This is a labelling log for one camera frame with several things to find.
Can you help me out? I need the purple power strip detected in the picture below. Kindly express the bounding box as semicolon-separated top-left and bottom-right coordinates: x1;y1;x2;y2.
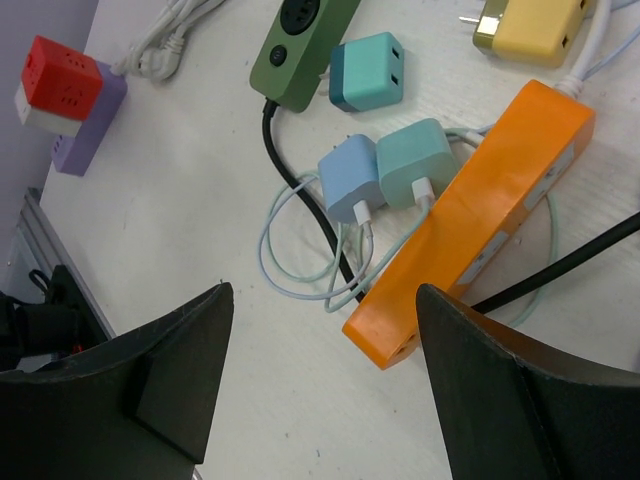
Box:
13;60;129;178

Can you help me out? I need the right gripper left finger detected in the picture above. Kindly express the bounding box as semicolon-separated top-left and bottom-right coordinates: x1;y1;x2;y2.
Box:
1;283;234;479

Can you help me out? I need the white cable at left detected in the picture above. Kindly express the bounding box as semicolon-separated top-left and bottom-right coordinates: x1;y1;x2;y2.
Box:
110;0;231;83

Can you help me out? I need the orange power strip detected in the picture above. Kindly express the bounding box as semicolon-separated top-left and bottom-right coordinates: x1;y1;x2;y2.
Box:
343;80;596;370

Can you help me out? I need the red cube plug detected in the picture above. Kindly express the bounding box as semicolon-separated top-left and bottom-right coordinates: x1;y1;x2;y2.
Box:
21;35;103;122

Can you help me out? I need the yellow plug adapter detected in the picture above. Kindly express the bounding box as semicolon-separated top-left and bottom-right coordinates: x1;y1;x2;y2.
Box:
459;0;592;69

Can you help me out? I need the green power strip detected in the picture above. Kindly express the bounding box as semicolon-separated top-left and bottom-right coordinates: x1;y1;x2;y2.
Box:
249;0;360;113

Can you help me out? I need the teal plug adapter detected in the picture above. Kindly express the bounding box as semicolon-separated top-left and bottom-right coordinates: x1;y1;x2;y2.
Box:
376;118;459;209
318;32;405;113

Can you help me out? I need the thin light blue cable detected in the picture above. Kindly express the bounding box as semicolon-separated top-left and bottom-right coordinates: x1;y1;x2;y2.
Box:
257;24;640;329

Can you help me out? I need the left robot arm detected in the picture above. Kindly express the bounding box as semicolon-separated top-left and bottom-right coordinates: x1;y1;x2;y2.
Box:
1;265;110;372

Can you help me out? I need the light blue plug adapter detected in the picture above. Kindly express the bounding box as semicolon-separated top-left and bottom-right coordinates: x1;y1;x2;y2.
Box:
318;134;385;224

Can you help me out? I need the black power cord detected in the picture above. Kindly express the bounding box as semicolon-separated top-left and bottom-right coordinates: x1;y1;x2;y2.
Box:
261;97;640;314

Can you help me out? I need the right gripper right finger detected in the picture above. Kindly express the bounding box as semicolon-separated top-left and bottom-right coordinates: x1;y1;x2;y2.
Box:
416;285;639;479

